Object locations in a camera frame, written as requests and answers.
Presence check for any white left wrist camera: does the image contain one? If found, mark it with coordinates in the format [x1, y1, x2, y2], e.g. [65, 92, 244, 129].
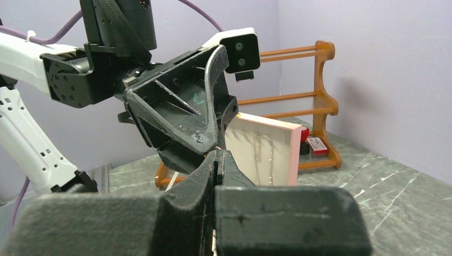
[202, 27, 261, 82]

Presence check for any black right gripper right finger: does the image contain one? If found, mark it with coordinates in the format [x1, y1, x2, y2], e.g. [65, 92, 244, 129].
[215, 150, 373, 255]

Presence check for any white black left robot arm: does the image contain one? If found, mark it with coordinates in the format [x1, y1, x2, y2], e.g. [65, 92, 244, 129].
[1, 1, 217, 171]

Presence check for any red black stamp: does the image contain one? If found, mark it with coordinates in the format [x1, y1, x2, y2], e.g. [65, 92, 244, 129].
[300, 126, 310, 156]

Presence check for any silver chain necklace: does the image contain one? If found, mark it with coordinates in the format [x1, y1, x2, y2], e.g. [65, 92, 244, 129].
[251, 132, 276, 187]

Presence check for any pink jewelry box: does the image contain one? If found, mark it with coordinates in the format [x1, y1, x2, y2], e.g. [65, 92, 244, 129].
[225, 113, 303, 186]

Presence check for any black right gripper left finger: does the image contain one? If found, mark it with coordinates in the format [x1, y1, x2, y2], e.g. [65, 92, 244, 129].
[1, 151, 217, 255]

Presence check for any orange wooden rack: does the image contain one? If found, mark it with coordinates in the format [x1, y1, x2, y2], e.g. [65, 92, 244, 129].
[155, 40, 343, 189]

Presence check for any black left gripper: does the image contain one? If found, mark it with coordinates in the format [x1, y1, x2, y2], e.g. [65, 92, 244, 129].
[123, 45, 238, 170]

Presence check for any red white small box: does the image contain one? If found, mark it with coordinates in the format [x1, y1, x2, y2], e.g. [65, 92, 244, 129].
[306, 137, 328, 155]

